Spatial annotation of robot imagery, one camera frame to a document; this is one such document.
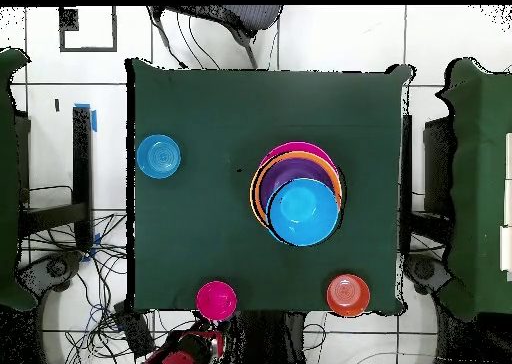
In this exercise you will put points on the small blue bowl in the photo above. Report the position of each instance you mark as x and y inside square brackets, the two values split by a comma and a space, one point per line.
[158, 156]

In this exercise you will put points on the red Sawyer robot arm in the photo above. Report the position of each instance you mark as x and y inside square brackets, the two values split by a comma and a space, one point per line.
[172, 360]

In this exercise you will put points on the large orange bowl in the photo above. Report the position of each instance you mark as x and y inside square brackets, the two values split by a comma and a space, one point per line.
[255, 198]

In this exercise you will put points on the purple bowl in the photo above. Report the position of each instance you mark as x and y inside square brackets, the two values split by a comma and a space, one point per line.
[280, 176]

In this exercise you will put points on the large blue bowl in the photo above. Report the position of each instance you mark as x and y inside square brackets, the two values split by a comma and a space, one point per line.
[304, 212]

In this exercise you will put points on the large pink bowl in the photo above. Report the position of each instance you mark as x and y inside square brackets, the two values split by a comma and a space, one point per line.
[298, 146]

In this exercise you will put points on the dark green tablecloth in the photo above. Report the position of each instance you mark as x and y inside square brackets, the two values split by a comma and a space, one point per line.
[200, 220]

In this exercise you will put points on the small pink bowl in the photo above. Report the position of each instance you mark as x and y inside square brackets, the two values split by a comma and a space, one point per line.
[216, 300]

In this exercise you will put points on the small orange bowl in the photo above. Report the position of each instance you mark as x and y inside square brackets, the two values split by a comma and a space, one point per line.
[348, 296]

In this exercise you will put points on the grey office chair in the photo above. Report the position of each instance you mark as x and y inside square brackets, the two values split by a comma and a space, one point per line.
[252, 18]

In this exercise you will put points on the blue tape strip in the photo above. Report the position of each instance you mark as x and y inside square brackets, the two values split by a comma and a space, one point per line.
[94, 122]

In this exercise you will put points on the black power box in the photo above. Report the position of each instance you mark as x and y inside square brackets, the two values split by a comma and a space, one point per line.
[134, 332]

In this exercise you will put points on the green cloth side table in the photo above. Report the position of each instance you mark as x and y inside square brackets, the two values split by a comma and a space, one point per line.
[480, 180]
[8, 180]

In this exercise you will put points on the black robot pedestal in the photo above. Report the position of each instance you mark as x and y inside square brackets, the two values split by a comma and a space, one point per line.
[260, 340]

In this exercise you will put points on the black table frame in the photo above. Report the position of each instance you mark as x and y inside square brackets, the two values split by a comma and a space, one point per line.
[406, 160]
[82, 160]

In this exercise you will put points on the grey pedestal foot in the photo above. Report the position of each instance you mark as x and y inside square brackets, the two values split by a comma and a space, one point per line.
[56, 268]
[426, 270]

